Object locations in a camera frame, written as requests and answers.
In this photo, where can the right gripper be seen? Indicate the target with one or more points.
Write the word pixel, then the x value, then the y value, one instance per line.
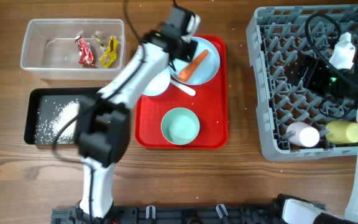
pixel 316 67

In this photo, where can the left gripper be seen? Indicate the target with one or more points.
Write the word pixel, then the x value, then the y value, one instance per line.
pixel 188 56

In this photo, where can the orange carrot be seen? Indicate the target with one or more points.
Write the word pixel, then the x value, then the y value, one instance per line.
pixel 188 71

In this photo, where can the light blue plate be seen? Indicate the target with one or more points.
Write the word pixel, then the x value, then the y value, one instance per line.
pixel 209 66

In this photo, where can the light blue bowl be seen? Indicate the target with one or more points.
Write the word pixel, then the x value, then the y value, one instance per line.
pixel 158 84

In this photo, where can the white spoon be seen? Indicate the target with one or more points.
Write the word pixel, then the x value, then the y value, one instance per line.
pixel 183 88

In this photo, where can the pink plastic cup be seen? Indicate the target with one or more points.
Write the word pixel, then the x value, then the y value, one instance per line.
pixel 304 135

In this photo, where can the yellow plastic cup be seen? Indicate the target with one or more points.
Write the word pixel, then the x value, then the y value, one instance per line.
pixel 342 132

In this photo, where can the yellow snack wrapper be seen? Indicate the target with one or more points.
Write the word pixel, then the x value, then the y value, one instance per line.
pixel 110 50

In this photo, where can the green bowl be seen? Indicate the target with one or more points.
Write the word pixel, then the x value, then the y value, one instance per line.
pixel 180 126

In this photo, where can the red foil wrapper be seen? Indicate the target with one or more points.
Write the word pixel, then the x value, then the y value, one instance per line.
pixel 85 53

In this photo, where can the white rice pile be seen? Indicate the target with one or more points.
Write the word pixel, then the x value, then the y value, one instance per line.
pixel 65 121

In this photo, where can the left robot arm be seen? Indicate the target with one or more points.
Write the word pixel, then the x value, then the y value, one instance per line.
pixel 103 122

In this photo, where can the grey dishwasher rack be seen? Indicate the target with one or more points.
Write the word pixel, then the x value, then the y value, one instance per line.
pixel 276 41

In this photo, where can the red serving tray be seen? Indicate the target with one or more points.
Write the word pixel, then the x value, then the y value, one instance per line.
pixel 209 104

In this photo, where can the clear plastic bin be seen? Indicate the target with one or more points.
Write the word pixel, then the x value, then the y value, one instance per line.
pixel 50 52

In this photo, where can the black plastic tray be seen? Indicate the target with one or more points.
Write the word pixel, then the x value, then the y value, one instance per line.
pixel 34 101

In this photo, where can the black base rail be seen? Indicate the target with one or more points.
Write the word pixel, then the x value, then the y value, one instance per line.
pixel 247 214

